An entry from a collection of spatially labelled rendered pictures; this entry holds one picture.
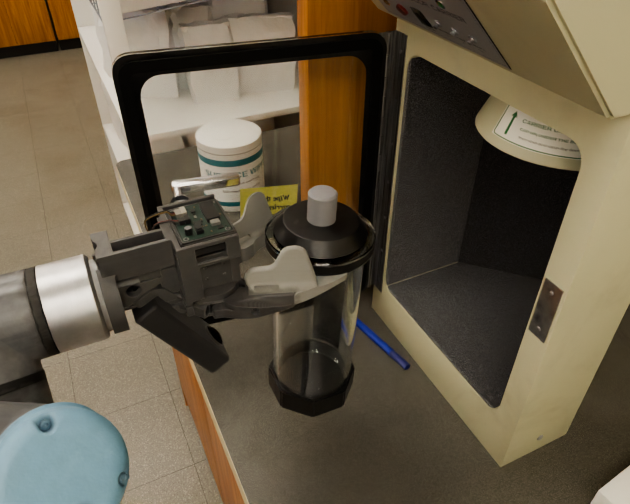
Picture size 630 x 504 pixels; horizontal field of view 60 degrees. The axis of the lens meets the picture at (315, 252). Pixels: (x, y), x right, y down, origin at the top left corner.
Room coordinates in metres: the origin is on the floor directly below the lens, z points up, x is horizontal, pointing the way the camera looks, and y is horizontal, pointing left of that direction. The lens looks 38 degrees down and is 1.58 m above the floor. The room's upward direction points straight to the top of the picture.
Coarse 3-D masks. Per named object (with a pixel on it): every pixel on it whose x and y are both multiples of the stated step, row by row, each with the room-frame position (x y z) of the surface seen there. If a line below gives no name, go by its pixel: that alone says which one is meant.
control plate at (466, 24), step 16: (400, 0) 0.55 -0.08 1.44; (416, 0) 0.51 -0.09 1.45; (432, 0) 0.48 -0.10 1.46; (448, 0) 0.45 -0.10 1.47; (464, 0) 0.42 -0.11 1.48; (400, 16) 0.59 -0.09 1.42; (432, 16) 0.51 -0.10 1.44; (448, 16) 0.47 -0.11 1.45; (464, 16) 0.44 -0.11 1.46; (432, 32) 0.54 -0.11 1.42; (448, 32) 0.50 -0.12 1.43; (464, 32) 0.47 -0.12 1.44; (480, 32) 0.44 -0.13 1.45; (480, 48) 0.47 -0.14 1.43; (496, 48) 0.44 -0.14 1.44
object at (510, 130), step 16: (480, 112) 0.56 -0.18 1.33; (496, 112) 0.53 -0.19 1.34; (512, 112) 0.51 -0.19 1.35; (480, 128) 0.54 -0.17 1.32; (496, 128) 0.51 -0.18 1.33; (512, 128) 0.50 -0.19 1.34; (528, 128) 0.49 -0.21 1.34; (544, 128) 0.48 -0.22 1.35; (496, 144) 0.50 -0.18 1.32; (512, 144) 0.49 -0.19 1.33; (528, 144) 0.48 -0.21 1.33; (544, 144) 0.47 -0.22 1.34; (560, 144) 0.47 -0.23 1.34; (576, 144) 0.47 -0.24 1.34; (528, 160) 0.47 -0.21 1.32; (544, 160) 0.47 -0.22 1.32; (560, 160) 0.46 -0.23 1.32; (576, 160) 0.46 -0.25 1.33
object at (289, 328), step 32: (352, 256) 0.39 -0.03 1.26; (352, 288) 0.40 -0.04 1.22; (288, 320) 0.40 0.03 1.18; (320, 320) 0.39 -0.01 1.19; (352, 320) 0.41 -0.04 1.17; (288, 352) 0.39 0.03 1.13; (320, 352) 0.39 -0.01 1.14; (352, 352) 0.42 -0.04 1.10; (288, 384) 0.39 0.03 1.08; (320, 384) 0.39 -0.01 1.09
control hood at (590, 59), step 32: (480, 0) 0.40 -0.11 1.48; (512, 0) 0.36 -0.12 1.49; (544, 0) 0.33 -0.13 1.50; (576, 0) 0.33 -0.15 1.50; (608, 0) 0.34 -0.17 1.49; (512, 32) 0.39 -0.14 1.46; (544, 32) 0.35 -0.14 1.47; (576, 32) 0.34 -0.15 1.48; (608, 32) 0.35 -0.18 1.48; (512, 64) 0.44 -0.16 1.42; (544, 64) 0.39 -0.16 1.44; (576, 64) 0.35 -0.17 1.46; (608, 64) 0.35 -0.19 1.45; (576, 96) 0.38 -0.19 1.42; (608, 96) 0.36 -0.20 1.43
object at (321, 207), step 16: (320, 192) 0.43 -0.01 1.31; (336, 192) 0.44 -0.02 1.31; (288, 208) 0.45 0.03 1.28; (304, 208) 0.45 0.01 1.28; (320, 208) 0.42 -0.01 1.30; (336, 208) 0.43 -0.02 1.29; (288, 224) 0.42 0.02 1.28; (304, 224) 0.42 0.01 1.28; (320, 224) 0.42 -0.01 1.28; (336, 224) 0.43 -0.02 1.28; (352, 224) 0.43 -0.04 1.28; (288, 240) 0.41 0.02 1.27; (304, 240) 0.40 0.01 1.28; (320, 240) 0.40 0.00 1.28; (336, 240) 0.40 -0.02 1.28; (352, 240) 0.41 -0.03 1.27; (320, 256) 0.39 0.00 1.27; (336, 256) 0.39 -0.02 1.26
